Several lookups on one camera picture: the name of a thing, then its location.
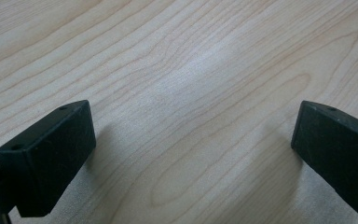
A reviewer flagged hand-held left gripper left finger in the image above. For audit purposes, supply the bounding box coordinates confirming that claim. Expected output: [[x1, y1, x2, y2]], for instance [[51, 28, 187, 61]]
[[0, 99, 97, 218]]

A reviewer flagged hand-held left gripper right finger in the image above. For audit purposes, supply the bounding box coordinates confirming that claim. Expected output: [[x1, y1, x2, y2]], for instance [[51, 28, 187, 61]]
[[290, 100, 358, 219]]

